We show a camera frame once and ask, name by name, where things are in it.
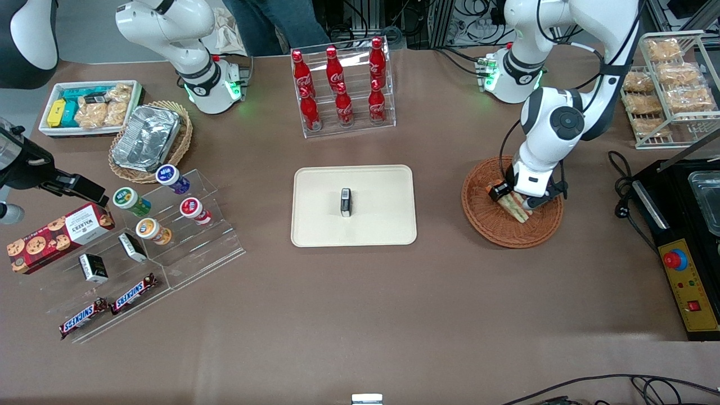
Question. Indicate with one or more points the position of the clear acrylic stepped stand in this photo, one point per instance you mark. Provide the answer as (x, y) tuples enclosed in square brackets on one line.
[(50, 292), (214, 247)]

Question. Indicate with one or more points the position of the orange lid yogurt cup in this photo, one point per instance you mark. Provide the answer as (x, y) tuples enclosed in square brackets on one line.
[(149, 229)]

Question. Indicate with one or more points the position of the round brown wicker basket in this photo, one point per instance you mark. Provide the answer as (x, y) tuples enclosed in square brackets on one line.
[(506, 233)]

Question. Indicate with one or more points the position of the oval tan wicker basket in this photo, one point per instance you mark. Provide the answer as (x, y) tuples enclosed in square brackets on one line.
[(183, 140)]

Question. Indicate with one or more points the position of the small black grey box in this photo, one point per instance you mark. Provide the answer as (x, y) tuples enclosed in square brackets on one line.
[(346, 202)]

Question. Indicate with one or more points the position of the crumpled beige bag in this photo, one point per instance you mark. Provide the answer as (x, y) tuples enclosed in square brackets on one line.
[(228, 34)]

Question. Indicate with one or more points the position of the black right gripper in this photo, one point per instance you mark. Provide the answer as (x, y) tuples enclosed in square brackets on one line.
[(28, 167)]

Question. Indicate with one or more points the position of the Snickers chocolate bar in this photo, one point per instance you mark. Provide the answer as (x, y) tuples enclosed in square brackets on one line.
[(83, 318), (134, 293)]

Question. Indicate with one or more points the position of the blue lid yogurt cup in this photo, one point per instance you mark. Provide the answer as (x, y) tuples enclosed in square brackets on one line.
[(169, 175)]

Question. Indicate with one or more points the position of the teal small box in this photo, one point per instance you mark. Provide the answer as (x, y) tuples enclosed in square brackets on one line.
[(70, 115)]

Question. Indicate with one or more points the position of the clear acrylic bottle rack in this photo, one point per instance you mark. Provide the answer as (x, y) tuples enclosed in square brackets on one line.
[(360, 126)]

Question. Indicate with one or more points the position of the silver foil tray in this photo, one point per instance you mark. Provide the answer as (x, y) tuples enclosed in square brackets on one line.
[(146, 138)]

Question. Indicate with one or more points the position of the white plastic bin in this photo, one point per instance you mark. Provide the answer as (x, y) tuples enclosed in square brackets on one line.
[(48, 130)]

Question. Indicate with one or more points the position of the standing person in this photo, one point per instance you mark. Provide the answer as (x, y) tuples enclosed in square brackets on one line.
[(281, 25)]

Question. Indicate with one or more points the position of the triangular sandwich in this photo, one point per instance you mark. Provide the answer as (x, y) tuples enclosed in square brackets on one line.
[(520, 212)]

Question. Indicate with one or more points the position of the steel pan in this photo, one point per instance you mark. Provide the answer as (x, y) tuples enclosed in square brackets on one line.
[(706, 202)]

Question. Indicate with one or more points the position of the small black white carton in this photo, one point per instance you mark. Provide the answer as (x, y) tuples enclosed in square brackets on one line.
[(133, 247), (93, 268)]

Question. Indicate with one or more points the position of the green lid yogurt cup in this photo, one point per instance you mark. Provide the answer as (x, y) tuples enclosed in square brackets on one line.
[(126, 198)]

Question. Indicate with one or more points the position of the red Coca-Cola bottle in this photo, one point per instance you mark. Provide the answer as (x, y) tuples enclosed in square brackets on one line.
[(301, 70), (377, 104), (310, 112), (334, 67), (343, 108), (377, 59)]

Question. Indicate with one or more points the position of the red Walkers cookie box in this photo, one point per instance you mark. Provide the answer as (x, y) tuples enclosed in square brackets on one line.
[(56, 236)]

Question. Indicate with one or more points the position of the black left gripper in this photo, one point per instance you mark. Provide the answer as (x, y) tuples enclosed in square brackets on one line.
[(499, 192)]

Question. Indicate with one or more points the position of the beige rectangular tray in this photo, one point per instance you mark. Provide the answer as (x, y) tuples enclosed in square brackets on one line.
[(382, 225)]

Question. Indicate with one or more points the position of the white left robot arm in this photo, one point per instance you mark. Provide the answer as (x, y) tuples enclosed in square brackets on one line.
[(540, 152)]

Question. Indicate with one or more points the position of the cracker snack bag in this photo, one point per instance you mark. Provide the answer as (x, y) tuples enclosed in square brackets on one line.
[(91, 115), (678, 73), (691, 99), (652, 127), (662, 48), (118, 107), (637, 81), (644, 104)]

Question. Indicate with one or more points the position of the teal flat packet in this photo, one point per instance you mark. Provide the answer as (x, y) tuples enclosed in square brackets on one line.
[(76, 93)]

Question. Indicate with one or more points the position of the black countertop appliance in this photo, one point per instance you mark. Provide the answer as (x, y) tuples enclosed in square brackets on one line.
[(678, 202)]

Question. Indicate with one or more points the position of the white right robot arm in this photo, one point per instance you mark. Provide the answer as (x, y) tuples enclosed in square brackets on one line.
[(169, 28)]

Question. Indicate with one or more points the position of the yellow small box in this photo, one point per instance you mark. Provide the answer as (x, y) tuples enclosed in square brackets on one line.
[(56, 112)]

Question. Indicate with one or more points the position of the red lid yogurt cup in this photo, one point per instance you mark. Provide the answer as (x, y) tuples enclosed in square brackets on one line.
[(192, 208)]

